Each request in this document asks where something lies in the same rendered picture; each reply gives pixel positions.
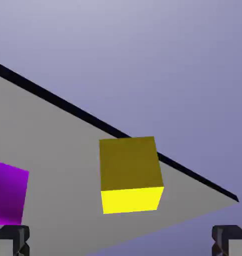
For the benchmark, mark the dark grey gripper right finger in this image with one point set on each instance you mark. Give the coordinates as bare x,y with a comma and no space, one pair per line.
220,238

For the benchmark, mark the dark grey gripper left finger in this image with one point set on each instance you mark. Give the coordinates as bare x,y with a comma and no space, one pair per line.
20,238

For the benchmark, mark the small purple cube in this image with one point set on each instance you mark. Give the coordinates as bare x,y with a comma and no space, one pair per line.
7,192

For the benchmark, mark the small yellow cube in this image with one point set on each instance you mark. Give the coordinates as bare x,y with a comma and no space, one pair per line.
130,176

